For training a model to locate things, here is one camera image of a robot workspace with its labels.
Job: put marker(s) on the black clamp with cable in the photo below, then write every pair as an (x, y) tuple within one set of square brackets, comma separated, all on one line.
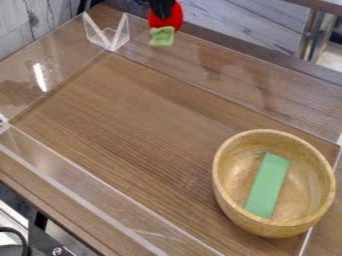
[(39, 244)]

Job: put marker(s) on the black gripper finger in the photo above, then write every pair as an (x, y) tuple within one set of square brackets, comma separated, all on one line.
[(162, 7)]

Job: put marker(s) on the metal table leg background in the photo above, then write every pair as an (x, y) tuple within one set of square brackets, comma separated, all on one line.
[(317, 35)]

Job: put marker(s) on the clear acrylic front wall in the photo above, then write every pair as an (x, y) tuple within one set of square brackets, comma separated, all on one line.
[(115, 225)]

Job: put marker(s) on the clear acrylic corner bracket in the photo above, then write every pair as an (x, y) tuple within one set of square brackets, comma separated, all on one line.
[(107, 38)]

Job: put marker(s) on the green rectangular block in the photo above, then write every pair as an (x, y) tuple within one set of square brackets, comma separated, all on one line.
[(262, 198)]

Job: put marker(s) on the wooden bowl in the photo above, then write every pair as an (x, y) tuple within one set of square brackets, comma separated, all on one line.
[(309, 187)]

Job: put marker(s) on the red plush strawberry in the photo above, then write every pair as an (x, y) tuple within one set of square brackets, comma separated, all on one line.
[(163, 28)]

